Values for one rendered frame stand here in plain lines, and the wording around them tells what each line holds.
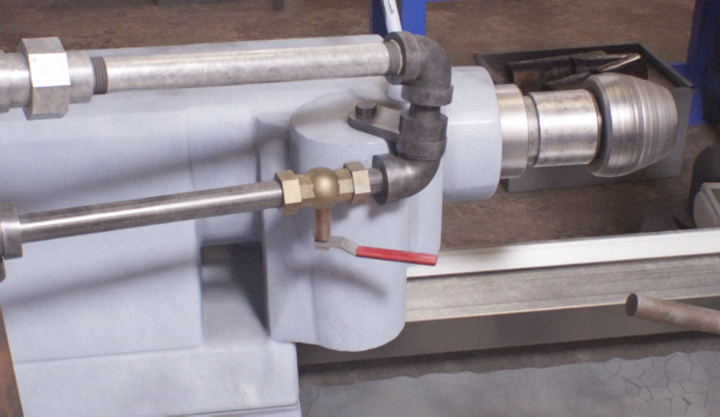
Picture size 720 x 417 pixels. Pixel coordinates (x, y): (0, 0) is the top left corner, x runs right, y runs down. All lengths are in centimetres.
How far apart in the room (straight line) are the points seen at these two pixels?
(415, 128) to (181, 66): 17
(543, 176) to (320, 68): 248
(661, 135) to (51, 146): 49
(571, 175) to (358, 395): 204
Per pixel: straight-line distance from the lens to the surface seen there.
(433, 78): 73
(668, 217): 275
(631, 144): 93
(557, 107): 92
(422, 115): 74
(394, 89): 81
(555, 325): 118
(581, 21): 449
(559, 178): 317
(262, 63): 67
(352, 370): 121
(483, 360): 124
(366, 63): 71
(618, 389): 126
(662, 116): 94
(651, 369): 129
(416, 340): 115
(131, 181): 83
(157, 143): 82
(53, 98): 63
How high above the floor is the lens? 149
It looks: 29 degrees down
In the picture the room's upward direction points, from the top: straight up
